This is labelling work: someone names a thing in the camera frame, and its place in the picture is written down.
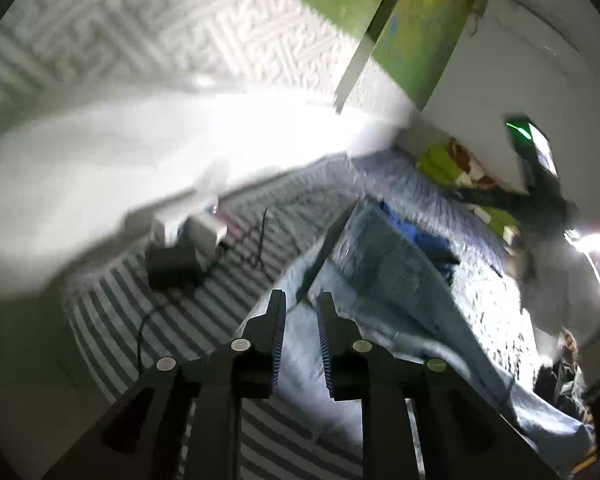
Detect light blue denim jeans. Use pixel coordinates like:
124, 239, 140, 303
277, 198, 591, 476

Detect striped blue white quilt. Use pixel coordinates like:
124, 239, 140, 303
61, 152, 512, 480

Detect black clothes pile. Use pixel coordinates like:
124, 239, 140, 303
533, 328, 593, 424

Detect stacked green floral blankets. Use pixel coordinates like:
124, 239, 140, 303
416, 138, 519, 244

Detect folded blue grey garment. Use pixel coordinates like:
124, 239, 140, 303
378, 200, 460, 284

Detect black power adapter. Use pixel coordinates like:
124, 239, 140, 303
144, 245, 206, 292

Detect white power strip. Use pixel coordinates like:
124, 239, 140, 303
150, 203, 228, 258

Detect green landscape wall painting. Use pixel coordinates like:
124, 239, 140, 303
301, 0, 488, 110

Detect black white hanging strap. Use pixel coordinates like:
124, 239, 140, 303
334, 0, 422, 114

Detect black power cable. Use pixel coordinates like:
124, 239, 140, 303
134, 206, 276, 376

